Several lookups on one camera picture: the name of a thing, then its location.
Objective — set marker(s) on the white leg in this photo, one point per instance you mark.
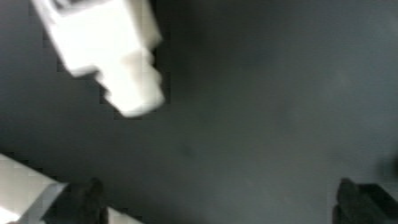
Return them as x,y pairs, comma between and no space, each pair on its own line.
105,35

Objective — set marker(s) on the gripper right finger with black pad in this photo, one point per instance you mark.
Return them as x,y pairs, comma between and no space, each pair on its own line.
365,204

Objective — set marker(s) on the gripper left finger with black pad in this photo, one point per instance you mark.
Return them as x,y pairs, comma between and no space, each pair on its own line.
41,201

